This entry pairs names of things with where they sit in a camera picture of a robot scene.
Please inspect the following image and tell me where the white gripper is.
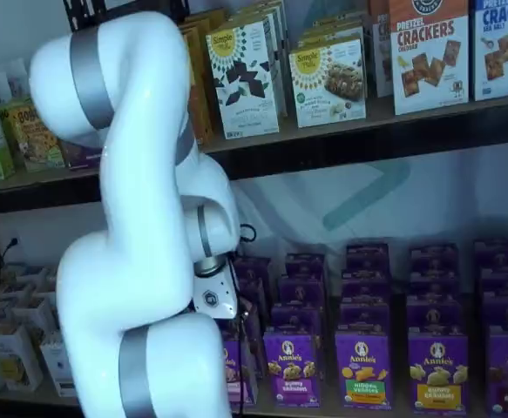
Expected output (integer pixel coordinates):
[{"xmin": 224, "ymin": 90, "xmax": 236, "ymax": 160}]
[{"xmin": 192, "ymin": 263, "xmax": 240, "ymax": 320}]

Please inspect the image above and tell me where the white chocolate pattern box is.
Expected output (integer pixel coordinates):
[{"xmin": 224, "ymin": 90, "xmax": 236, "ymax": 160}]
[{"xmin": 205, "ymin": 19, "xmax": 281, "ymax": 140}]

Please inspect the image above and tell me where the purple box violet patch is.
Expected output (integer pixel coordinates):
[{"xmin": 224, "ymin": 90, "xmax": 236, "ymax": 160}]
[{"xmin": 263, "ymin": 333, "xmax": 322, "ymax": 408}]

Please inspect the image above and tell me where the purple box pink patch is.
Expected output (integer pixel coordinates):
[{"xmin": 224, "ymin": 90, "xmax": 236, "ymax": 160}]
[{"xmin": 221, "ymin": 337, "xmax": 260, "ymax": 407}]

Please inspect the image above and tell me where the white organic pantry box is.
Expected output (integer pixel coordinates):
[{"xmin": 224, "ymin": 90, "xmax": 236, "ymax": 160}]
[
  {"xmin": 39, "ymin": 333, "xmax": 80, "ymax": 398},
  {"xmin": 0, "ymin": 324, "xmax": 44, "ymax": 393},
  {"xmin": 11, "ymin": 297, "xmax": 59, "ymax": 345}
]

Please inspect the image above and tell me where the sea salt pretzel crackers box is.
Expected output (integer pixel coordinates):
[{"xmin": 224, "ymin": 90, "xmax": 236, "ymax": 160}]
[{"xmin": 471, "ymin": 0, "xmax": 508, "ymax": 102}]

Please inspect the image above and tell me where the black camera cable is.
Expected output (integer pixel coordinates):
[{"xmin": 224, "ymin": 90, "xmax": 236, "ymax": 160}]
[{"xmin": 234, "ymin": 223, "xmax": 260, "ymax": 306}]

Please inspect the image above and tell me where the Simple Mills bar box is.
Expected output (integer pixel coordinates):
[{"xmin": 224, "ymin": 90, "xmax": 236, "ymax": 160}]
[
  {"xmin": 288, "ymin": 38, "xmax": 367, "ymax": 129},
  {"xmin": 296, "ymin": 12, "xmax": 366, "ymax": 49}
]

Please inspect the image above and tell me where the purple box yellow patch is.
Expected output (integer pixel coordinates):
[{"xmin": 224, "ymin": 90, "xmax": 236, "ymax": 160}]
[{"xmin": 408, "ymin": 333, "xmax": 471, "ymax": 413}]

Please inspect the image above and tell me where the Simple Mills dark cracker box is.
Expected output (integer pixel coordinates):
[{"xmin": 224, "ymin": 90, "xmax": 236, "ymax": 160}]
[{"xmin": 225, "ymin": 0, "xmax": 288, "ymax": 118}]

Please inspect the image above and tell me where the white backdrop sheet teal logo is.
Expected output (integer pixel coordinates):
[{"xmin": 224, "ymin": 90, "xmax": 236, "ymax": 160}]
[{"xmin": 231, "ymin": 138, "xmax": 508, "ymax": 301}]

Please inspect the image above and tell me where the purple box green patch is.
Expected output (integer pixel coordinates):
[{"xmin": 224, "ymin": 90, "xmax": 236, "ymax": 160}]
[{"xmin": 335, "ymin": 333, "xmax": 394, "ymax": 410}]

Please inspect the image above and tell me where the black metal shelving unit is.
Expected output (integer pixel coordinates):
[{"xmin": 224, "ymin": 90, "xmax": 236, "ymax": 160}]
[
  {"xmin": 0, "ymin": 173, "xmax": 105, "ymax": 284},
  {"xmin": 61, "ymin": 0, "xmax": 508, "ymax": 182}
]

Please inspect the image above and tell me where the cheddar pretzel crackers box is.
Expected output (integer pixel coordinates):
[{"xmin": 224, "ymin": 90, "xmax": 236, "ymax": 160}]
[
  {"xmin": 369, "ymin": 0, "xmax": 394, "ymax": 99},
  {"xmin": 388, "ymin": 0, "xmax": 471, "ymax": 117}
]

